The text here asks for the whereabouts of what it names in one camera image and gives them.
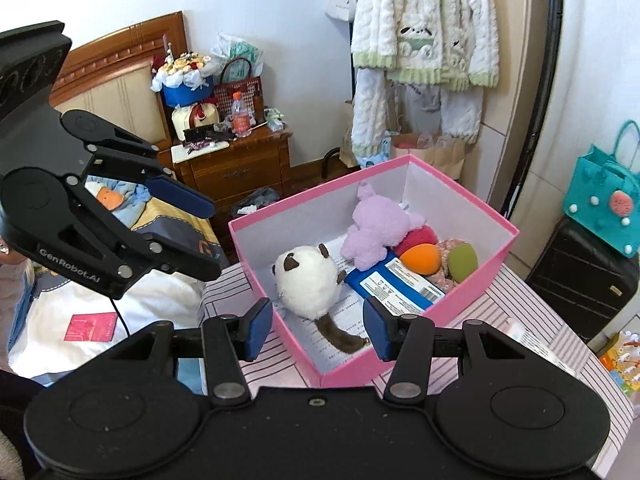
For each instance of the red checkered basket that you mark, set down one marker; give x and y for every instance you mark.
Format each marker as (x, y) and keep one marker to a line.
(225, 100)

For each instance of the white fleece pajama pants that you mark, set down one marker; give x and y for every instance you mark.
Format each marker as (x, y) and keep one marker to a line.
(370, 110)

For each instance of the cream gift with red ribbon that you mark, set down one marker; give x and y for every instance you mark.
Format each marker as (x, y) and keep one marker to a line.
(192, 120)

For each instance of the white plush toy brown tail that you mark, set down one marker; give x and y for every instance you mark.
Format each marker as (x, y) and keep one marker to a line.
(305, 280)

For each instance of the blue flower bouquet box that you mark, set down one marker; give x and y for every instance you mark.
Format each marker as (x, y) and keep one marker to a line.
(185, 87)

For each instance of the wooden bed headboard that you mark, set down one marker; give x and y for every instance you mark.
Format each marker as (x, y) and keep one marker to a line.
(125, 50)

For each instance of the patterned bedding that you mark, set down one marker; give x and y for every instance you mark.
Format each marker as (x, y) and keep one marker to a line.
(150, 300)

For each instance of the blue printed bag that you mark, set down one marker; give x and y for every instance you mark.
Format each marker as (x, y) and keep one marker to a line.
(375, 152)

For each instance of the pink cardboard box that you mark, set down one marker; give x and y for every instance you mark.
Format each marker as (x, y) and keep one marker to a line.
(465, 282)

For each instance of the wooden nightstand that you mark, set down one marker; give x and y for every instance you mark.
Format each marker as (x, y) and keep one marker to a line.
(235, 170)

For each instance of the orange makeup sponge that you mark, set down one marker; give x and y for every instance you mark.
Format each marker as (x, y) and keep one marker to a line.
(420, 260)

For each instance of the blue wet wipes pack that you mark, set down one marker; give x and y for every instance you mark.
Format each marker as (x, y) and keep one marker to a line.
(395, 285)

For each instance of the red fuzzy ball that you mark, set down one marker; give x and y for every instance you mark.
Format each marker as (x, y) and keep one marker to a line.
(422, 236)

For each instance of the green makeup sponge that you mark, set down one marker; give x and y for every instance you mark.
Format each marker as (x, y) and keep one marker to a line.
(462, 262)

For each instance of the brown paper bag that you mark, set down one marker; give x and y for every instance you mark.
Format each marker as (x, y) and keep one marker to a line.
(435, 157)
(348, 140)

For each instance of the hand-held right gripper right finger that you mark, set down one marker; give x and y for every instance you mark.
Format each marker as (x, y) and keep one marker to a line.
(375, 330)

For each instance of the black suitcase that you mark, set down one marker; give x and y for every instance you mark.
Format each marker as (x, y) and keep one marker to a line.
(580, 280)

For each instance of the striped tablecloth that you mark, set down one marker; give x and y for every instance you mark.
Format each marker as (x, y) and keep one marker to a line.
(530, 300)

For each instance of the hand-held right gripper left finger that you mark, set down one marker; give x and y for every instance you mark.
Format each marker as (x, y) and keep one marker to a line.
(260, 327)

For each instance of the white fleece pajama jacket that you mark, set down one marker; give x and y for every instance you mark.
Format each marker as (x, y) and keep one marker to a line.
(390, 20)

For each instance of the teal felt handbag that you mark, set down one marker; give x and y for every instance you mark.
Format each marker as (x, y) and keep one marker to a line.
(600, 195)

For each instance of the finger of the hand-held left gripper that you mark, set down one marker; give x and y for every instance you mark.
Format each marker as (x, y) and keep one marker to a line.
(180, 195)
(190, 260)

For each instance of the small green packet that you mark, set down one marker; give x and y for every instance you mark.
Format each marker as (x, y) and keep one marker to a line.
(275, 120)

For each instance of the grey garment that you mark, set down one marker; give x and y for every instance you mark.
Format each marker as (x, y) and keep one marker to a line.
(420, 105)

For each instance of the trash bin with black bag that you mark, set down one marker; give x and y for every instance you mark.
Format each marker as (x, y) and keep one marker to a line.
(255, 202)

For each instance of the purple plush toy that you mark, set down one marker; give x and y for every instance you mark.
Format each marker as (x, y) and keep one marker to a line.
(375, 225)

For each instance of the person's left forearm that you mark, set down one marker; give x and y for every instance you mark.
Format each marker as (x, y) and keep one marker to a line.
(15, 270)

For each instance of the orange drink bottle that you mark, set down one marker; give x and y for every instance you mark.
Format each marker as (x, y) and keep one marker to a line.
(241, 117)

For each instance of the pink card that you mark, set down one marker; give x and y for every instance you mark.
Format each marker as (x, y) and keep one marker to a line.
(90, 327)

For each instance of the floral cloth pouch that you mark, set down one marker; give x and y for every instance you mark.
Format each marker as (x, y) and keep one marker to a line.
(444, 247)

